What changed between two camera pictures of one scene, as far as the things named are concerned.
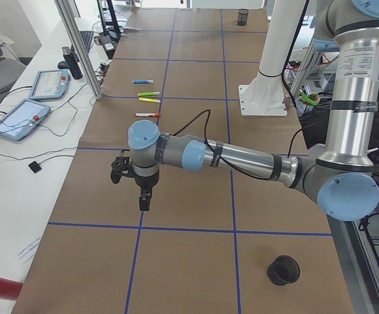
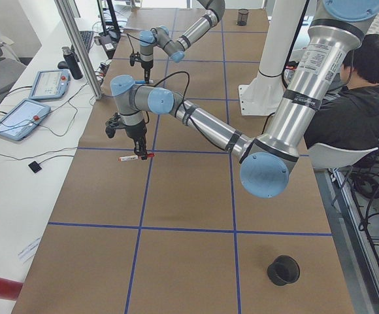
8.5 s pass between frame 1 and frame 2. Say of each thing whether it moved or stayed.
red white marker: moved
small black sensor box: stayed
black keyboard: stayed
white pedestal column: stayed
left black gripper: moved
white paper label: stayed
